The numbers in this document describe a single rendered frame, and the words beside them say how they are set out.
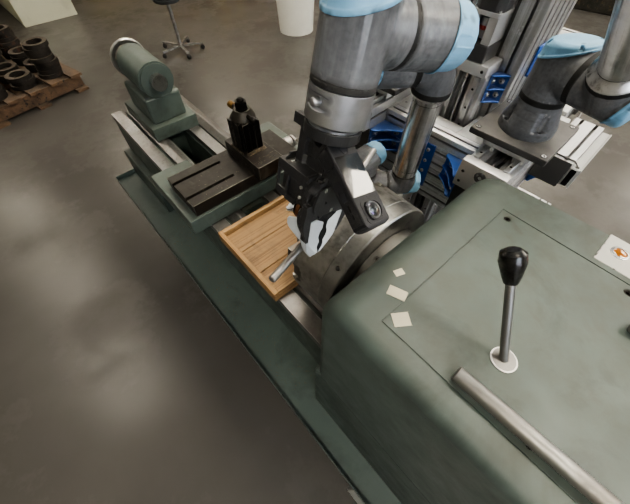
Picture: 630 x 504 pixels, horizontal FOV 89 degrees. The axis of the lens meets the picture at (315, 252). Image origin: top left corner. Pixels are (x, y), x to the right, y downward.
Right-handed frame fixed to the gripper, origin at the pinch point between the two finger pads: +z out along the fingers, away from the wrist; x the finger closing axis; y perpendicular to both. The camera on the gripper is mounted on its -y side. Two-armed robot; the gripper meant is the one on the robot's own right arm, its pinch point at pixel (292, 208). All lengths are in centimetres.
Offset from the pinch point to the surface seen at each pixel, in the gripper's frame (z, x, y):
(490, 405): 12, 19, -57
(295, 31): -245, -102, 319
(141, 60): 0, 7, 92
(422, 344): 12, 17, -47
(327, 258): 8.4, 9.8, -22.9
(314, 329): 11.4, -21.8, -22.4
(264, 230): 2.4, -19.7, 13.8
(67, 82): 12, -97, 357
